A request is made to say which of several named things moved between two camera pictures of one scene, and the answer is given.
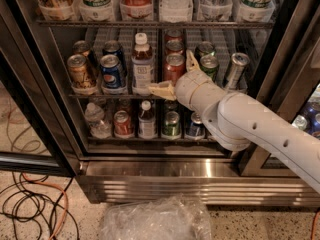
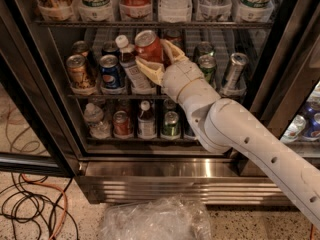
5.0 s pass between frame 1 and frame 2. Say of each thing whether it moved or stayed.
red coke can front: moved
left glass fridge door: stayed
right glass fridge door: stayed
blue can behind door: stayed
